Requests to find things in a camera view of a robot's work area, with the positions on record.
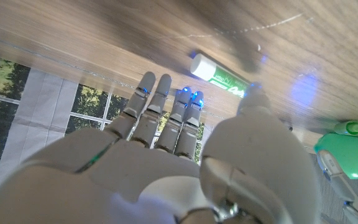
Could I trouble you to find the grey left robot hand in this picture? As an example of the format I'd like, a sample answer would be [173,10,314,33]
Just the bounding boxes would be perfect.
[317,149,358,224]

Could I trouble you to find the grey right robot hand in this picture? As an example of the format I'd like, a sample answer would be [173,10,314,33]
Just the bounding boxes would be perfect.
[0,71,320,224]

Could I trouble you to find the green marker cap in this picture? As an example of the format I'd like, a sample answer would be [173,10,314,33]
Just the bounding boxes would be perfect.
[334,120,358,136]

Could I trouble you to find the white green-label marker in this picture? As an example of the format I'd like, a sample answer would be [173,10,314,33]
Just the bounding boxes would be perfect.
[190,52,251,99]

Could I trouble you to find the green ball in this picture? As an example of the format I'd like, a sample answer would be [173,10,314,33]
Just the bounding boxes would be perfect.
[314,133,358,180]

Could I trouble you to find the printed window forest backdrop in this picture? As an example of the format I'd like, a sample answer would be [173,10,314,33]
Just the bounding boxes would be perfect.
[0,51,213,206]

